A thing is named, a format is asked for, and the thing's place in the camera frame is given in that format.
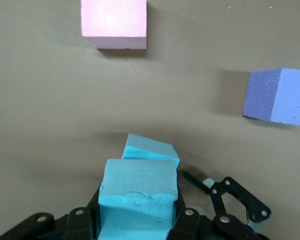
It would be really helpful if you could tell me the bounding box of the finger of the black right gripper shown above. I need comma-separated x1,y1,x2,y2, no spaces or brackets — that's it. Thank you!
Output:
182,170,272,232

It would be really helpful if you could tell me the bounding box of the light blue foam block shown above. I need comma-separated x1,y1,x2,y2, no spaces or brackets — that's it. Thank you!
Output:
121,133,181,169
97,158,179,240

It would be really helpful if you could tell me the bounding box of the pink foam block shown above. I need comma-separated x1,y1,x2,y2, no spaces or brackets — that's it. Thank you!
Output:
80,0,148,50

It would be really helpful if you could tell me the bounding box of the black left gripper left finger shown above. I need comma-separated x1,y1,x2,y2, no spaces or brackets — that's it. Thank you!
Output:
0,186,101,240

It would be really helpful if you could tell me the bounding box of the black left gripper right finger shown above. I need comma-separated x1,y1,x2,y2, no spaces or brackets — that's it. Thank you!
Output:
166,188,268,240

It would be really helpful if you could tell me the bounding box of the purple foam block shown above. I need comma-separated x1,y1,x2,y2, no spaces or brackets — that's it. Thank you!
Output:
242,67,300,127

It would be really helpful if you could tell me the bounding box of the brown table cover sheet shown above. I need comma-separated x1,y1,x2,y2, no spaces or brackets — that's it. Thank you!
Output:
0,0,300,240

